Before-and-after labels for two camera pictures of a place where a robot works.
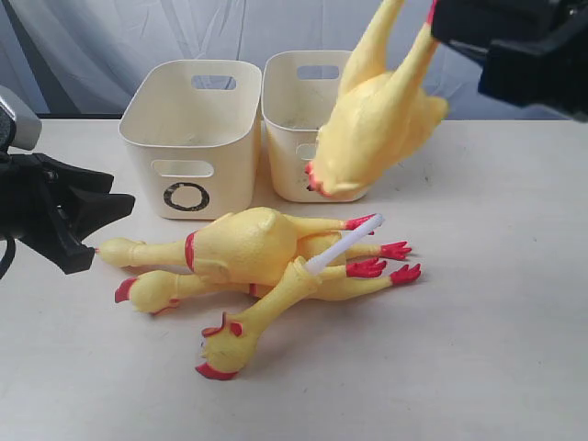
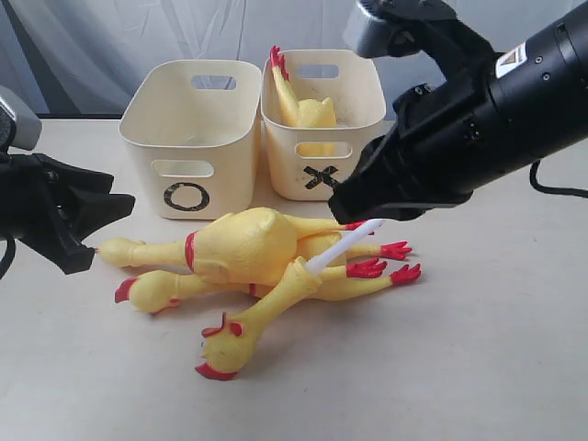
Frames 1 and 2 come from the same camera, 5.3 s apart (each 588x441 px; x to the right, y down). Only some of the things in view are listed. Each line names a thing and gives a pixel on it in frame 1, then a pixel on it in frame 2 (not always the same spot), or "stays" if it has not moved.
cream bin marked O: x=192 y=130 stays
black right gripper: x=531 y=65 to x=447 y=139
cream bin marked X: x=298 y=90 stays
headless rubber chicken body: x=378 y=116 to x=305 y=112
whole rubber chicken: x=254 y=244 stays
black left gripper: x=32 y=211 stays
